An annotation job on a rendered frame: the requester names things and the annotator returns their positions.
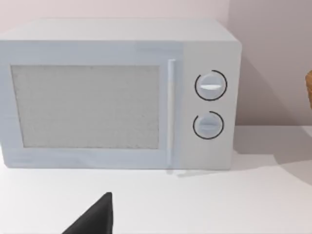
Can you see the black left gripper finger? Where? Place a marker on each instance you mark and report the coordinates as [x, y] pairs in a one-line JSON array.
[[98, 217]]

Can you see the pale microwave oven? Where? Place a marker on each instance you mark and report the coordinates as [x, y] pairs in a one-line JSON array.
[[209, 151]]

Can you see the small pale microwave knob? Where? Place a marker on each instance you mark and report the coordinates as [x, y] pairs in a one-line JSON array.
[[208, 125]]

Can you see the pale microwave door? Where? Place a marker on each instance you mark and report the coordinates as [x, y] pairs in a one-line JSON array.
[[85, 53]]

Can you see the large pale microwave knob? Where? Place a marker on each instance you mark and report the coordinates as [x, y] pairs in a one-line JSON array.
[[210, 85]]

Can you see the brown bread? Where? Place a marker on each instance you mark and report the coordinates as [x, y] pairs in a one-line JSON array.
[[309, 90]]

